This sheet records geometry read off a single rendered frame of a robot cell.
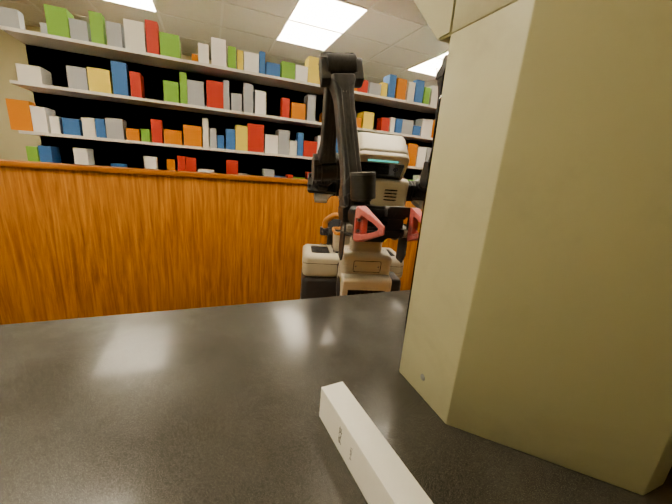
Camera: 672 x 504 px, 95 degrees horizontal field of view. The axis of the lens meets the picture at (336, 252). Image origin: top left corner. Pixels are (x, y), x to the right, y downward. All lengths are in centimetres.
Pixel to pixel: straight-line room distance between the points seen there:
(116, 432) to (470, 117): 53
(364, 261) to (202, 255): 138
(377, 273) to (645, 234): 109
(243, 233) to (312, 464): 208
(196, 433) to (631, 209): 50
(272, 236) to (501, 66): 214
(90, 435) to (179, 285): 204
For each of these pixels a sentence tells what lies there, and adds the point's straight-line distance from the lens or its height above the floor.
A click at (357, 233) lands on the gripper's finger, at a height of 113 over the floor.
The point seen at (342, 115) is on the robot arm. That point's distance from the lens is 83.
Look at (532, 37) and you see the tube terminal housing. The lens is 39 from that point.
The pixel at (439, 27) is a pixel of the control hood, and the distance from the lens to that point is 50.
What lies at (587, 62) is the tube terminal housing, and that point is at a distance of 38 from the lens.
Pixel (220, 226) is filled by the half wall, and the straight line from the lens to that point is 235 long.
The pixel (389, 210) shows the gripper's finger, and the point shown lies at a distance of 62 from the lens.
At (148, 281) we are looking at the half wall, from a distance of 249.
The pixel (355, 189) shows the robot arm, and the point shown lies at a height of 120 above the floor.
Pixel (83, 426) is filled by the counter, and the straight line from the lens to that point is 50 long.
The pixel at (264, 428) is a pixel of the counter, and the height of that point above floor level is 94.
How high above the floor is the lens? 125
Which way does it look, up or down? 15 degrees down
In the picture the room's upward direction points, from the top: 5 degrees clockwise
